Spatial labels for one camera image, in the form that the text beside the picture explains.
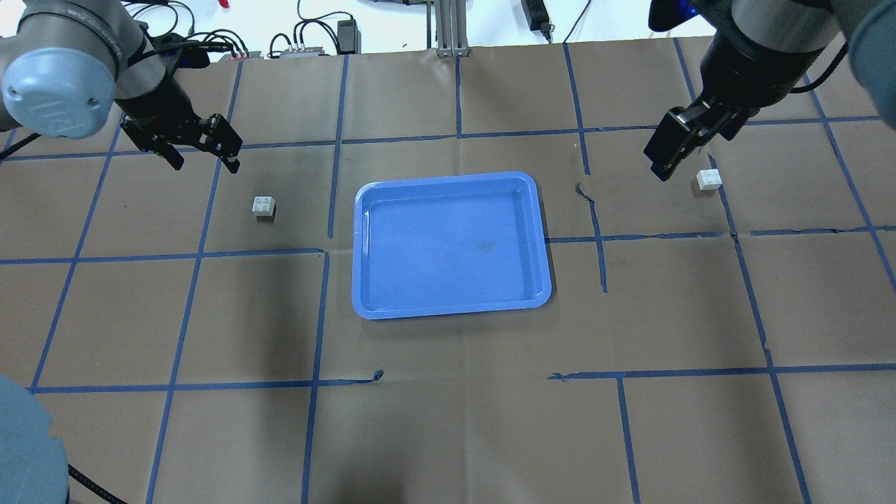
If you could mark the brown paper table cover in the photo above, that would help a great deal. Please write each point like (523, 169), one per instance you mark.
(731, 346)

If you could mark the aluminium frame post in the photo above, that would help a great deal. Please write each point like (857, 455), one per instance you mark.
(447, 21)

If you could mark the white block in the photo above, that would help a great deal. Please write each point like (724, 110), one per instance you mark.
(264, 209)
(708, 180)

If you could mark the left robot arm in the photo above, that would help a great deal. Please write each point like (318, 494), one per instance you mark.
(70, 62)

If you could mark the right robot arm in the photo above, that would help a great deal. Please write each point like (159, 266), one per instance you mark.
(759, 52)

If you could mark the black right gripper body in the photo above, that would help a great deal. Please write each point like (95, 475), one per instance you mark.
(740, 78)

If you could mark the grey usb hub lower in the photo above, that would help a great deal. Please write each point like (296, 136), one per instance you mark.
(251, 55)

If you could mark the black power adapter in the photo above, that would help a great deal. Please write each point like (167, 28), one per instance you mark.
(536, 16)
(348, 37)

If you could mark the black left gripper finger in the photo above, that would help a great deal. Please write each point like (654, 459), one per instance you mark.
(230, 162)
(171, 155)

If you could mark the grey usb hub upper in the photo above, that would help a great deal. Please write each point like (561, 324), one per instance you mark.
(296, 52)

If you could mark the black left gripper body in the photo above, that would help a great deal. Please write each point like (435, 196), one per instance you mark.
(159, 105)

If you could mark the grey usb hub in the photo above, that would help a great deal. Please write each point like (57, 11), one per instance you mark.
(296, 52)
(251, 55)

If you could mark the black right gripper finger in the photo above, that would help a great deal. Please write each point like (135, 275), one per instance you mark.
(679, 133)

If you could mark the blue plastic tray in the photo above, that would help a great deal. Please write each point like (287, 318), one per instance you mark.
(449, 245)

